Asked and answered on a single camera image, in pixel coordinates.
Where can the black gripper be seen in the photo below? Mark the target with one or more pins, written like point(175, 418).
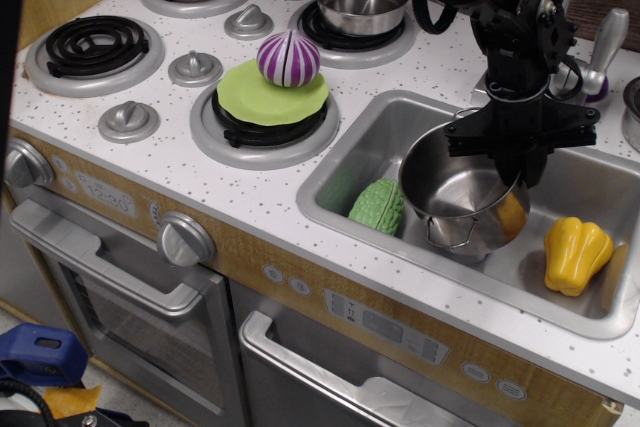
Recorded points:
point(532, 127)

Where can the steel pot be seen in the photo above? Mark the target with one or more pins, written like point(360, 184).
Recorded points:
point(465, 206)

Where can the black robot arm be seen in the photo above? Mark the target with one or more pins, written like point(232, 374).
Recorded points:
point(530, 80)

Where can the silver sink basin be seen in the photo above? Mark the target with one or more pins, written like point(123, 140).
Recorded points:
point(577, 182)

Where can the yellow toy bell pepper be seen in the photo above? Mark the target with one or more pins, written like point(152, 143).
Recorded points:
point(575, 252)

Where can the steel bowl at right edge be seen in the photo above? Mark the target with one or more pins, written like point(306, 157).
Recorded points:
point(630, 126)

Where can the green toy bitter gourd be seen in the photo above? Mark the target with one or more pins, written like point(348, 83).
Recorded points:
point(379, 206)

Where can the back right stove burner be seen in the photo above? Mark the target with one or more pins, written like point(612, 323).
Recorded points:
point(349, 52)

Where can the purple white toy onion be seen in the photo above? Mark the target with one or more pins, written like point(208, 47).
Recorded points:
point(288, 59)

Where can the front right stove burner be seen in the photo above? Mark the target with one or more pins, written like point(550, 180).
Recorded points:
point(245, 145)

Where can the green plastic plate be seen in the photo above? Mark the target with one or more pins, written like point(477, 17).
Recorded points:
point(247, 96)

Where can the silver stovetop knob upper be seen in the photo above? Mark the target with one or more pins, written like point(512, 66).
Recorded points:
point(249, 24)

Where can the silver stovetop knob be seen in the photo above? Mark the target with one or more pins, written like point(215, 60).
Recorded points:
point(249, 24)
point(128, 122)
point(195, 69)

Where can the silver stovetop knob middle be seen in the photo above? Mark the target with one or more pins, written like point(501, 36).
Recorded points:
point(195, 69)

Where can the silver oven knob right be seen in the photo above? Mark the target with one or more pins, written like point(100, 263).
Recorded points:
point(183, 242)

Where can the silver oven knob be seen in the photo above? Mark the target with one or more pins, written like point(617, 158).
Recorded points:
point(183, 242)
point(26, 166)

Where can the silver stovetop knob front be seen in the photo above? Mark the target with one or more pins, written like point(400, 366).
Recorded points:
point(128, 122)

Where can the digital clock display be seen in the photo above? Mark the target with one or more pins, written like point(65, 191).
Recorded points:
point(107, 194)

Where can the front left stove burner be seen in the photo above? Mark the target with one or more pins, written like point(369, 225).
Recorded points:
point(94, 56)

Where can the silver oven knob left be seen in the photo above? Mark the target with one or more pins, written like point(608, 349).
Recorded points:
point(26, 166)

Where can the orange cloth scrap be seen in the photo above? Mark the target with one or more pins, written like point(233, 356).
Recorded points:
point(66, 402)

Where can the silver faucet handle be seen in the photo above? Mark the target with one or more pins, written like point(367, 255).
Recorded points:
point(609, 38)

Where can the dishwasher door with handle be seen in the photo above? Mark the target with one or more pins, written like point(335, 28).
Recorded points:
point(301, 373)

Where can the oven door with handle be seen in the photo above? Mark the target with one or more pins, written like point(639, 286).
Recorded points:
point(166, 330)

